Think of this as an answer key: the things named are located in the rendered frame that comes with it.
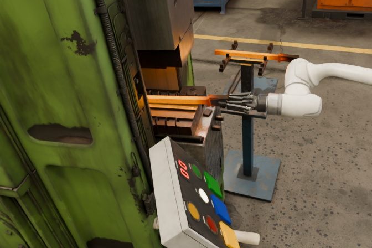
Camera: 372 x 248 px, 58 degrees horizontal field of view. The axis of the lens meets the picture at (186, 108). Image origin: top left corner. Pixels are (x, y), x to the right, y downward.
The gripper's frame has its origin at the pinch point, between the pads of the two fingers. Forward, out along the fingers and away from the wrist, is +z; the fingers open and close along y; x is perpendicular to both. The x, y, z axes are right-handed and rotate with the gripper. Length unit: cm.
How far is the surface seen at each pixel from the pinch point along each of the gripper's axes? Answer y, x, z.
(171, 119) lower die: -8.7, -5.7, 19.9
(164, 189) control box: -62, 14, 3
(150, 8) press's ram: -18, 48, 16
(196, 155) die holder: -16.1, -18.4, 7.8
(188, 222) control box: -72, 16, -7
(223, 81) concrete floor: 177, -103, 33
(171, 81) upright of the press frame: 22.4, -5.9, 29.5
